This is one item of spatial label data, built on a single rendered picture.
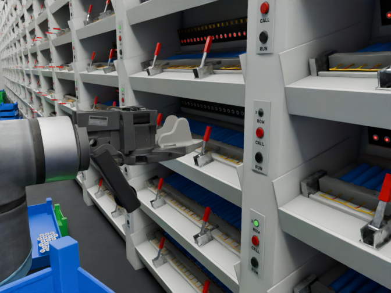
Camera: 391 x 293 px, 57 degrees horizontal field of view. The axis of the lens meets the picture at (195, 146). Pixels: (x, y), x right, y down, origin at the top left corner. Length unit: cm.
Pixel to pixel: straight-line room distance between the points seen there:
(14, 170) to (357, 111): 43
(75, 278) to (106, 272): 102
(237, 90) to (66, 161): 33
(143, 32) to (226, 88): 57
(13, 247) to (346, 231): 45
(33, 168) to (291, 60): 39
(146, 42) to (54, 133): 76
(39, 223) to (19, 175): 116
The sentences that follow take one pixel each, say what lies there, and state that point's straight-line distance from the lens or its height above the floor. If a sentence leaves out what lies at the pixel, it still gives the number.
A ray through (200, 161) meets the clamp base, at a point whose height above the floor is 50.
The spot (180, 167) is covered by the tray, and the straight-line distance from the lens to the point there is 90.
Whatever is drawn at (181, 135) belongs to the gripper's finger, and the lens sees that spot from 58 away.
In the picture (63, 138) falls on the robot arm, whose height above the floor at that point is 62.
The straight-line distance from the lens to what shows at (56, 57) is 255.
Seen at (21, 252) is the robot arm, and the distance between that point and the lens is 55.
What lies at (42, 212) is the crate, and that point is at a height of 10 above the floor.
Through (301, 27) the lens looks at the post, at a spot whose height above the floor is 77.
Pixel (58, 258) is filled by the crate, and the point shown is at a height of 55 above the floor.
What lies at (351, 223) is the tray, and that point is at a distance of 56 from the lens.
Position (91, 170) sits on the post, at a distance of 193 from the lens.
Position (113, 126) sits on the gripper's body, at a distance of 53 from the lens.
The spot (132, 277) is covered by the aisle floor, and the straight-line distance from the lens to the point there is 134.
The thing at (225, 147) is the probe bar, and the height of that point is 53.
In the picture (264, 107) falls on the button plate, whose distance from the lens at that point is 60.
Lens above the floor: 71
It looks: 13 degrees down
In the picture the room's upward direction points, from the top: straight up
